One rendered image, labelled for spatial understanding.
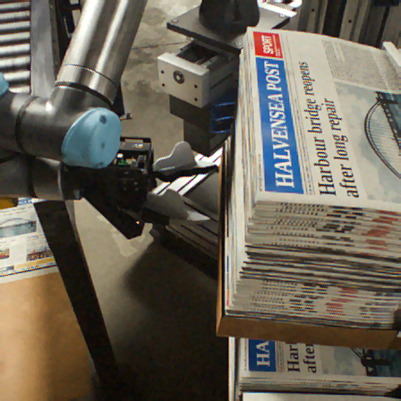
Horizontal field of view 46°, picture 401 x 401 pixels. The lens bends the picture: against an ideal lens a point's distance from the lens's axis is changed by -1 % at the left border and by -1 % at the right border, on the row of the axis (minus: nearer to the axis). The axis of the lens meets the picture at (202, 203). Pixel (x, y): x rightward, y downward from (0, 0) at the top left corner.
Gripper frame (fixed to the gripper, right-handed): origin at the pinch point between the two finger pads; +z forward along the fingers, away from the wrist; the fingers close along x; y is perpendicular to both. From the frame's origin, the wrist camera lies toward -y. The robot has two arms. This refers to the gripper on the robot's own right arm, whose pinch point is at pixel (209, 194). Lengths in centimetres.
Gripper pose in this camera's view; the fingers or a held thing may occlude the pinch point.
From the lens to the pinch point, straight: 68.3
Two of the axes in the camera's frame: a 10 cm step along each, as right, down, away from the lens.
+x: 0.9, -7.1, 6.9
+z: 10.0, 0.7, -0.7
